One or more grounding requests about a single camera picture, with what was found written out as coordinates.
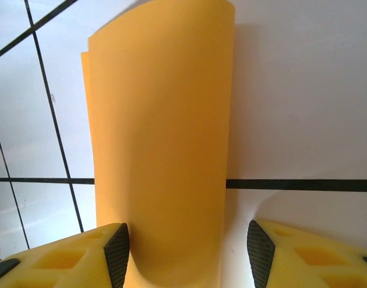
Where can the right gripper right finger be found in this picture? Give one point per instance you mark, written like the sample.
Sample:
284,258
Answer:
315,258

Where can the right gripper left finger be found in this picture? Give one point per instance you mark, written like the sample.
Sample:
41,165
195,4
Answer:
66,258

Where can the orange paper sheet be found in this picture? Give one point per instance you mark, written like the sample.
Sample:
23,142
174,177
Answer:
162,135

